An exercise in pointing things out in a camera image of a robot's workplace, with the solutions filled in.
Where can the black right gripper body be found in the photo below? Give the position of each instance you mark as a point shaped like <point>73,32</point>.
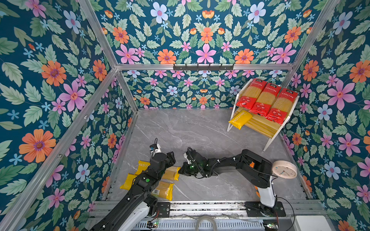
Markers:
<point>190,170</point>

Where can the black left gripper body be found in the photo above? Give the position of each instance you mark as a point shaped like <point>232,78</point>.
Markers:
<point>170,161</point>

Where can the yellow pasta bag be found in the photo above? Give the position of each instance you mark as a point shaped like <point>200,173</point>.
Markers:
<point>164,190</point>
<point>171,173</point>
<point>240,119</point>

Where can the yellow pasta bag bottom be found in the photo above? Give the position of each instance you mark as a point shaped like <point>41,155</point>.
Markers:
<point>164,190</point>

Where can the yellow pasta bag top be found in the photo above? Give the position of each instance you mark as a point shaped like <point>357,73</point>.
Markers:
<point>240,119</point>

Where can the red spaghetti bag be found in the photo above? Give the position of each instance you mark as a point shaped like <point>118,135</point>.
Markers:
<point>252,92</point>
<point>282,106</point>
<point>266,99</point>

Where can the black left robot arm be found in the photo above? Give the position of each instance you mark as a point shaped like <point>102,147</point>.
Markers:
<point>138,203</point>

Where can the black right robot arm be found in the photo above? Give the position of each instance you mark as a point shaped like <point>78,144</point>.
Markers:
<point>255,168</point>

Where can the wooden two-tier shelf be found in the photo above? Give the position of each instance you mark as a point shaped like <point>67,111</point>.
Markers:
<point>259,123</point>

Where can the orange shark plush toy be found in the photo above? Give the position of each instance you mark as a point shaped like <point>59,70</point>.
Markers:
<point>257,192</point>

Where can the white power box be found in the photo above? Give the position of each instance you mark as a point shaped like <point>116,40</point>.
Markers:
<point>311,223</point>

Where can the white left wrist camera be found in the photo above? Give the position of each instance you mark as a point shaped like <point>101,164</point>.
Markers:
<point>154,149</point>

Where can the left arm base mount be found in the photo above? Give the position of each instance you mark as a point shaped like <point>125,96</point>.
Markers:
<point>160,210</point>

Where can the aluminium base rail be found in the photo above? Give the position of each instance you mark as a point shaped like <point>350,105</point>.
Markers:
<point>241,208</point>

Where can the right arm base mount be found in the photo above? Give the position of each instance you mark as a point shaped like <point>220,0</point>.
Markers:
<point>263,208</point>

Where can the black hook rail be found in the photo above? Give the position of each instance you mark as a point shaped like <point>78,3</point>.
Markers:
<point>201,67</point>

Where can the aluminium frame post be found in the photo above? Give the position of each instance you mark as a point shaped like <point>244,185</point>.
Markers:
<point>107,50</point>

